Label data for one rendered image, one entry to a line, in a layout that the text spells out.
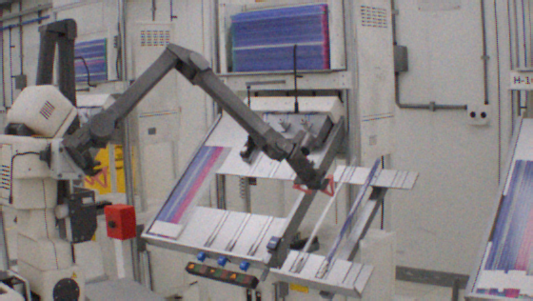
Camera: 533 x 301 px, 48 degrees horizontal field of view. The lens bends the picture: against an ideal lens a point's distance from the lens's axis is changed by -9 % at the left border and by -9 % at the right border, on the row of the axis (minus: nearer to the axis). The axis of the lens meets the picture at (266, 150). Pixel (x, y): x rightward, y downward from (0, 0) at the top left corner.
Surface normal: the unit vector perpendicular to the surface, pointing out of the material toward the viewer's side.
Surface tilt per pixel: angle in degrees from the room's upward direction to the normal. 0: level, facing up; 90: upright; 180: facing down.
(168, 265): 90
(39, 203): 90
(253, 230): 43
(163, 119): 90
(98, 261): 90
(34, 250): 82
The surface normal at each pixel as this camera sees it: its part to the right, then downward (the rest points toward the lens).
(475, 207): -0.63, 0.11
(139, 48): 0.77, 0.04
